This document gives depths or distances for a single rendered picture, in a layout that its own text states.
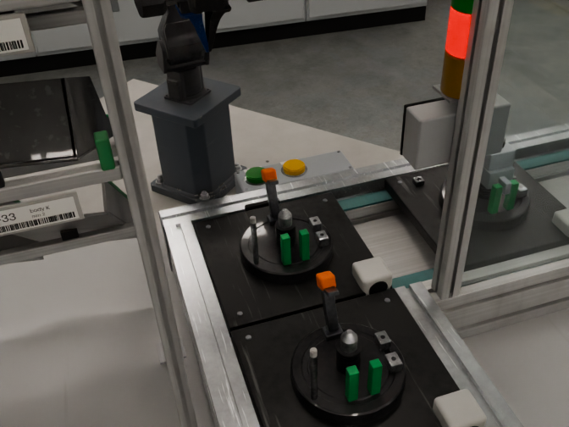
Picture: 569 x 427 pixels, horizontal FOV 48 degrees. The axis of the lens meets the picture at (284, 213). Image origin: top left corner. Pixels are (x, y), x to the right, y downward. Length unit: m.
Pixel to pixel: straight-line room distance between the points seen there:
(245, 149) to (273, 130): 0.10
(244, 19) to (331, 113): 0.99
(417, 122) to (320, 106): 2.60
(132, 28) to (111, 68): 3.42
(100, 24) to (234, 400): 0.49
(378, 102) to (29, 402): 2.70
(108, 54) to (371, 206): 0.68
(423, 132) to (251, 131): 0.77
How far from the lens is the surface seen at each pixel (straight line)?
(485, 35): 0.72
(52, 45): 4.00
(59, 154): 0.62
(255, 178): 1.14
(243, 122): 1.53
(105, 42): 0.53
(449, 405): 0.79
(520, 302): 1.04
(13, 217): 0.60
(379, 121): 3.24
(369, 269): 0.92
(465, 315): 0.99
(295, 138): 1.46
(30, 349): 1.08
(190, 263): 1.01
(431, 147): 0.80
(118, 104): 0.56
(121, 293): 1.12
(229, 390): 0.84
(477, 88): 0.75
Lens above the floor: 1.62
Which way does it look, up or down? 38 degrees down
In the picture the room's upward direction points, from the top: 3 degrees counter-clockwise
